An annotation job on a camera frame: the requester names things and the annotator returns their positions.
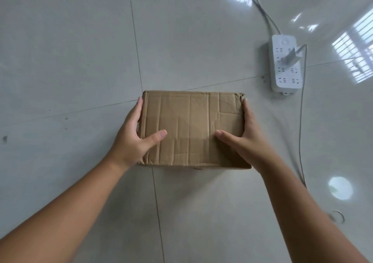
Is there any person's right hand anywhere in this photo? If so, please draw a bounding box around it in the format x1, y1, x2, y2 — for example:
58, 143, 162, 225
215, 98, 282, 176

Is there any white charger cable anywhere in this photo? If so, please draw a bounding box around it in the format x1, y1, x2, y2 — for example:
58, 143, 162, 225
298, 44, 308, 188

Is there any person's left hand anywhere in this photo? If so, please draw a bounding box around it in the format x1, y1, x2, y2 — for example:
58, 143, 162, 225
108, 96, 168, 170

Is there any grey power strip cable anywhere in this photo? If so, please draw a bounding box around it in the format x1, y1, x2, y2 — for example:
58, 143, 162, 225
241, 0, 282, 36

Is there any white plug-in charger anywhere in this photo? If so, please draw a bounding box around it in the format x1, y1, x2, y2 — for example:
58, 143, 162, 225
284, 45, 304, 66

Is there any white power strip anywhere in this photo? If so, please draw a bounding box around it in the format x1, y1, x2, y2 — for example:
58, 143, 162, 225
268, 34, 303, 95

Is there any person's left forearm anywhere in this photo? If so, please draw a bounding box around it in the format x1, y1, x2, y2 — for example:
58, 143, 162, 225
0, 153, 129, 263

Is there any person's right forearm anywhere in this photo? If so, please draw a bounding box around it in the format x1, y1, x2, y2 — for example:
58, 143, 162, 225
261, 159, 369, 263

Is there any plain brown cardboard box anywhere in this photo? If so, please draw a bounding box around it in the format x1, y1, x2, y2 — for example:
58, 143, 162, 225
137, 90, 253, 170

